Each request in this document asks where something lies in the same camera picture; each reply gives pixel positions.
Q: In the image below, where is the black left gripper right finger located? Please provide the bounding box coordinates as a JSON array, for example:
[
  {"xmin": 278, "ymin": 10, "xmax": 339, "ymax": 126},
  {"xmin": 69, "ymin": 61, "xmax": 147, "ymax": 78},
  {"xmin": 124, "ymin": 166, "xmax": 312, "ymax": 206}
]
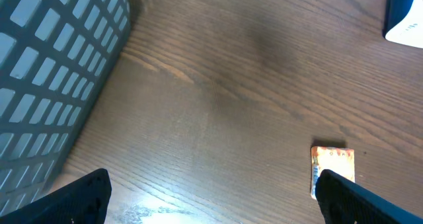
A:
[{"xmin": 315, "ymin": 169, "xmax": 422, "ymax": 224}]

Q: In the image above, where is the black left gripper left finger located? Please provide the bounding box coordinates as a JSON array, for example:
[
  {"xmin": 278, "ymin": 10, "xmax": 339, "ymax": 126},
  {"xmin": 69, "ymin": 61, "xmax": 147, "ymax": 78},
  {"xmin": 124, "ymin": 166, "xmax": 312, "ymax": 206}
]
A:
[{"xmin": 1, "ymin": 168, "xmax": 112, "ymax": 224}]

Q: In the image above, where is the small orange snack box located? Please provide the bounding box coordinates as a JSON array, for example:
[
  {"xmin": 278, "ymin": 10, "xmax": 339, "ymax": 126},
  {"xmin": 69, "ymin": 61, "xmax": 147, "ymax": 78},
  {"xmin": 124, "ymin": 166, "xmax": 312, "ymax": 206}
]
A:
[{"xmin": 311, "ymin": 146, "xmax": 355, "ymax": 200}]

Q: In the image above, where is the grey plastic basket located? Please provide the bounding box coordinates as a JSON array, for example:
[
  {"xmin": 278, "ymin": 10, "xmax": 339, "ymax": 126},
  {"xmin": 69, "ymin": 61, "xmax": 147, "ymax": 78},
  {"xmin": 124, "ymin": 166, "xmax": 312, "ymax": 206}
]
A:
[{"xmin": 1, "ymin": 0, "xmax": 130, "ymax": 215}]

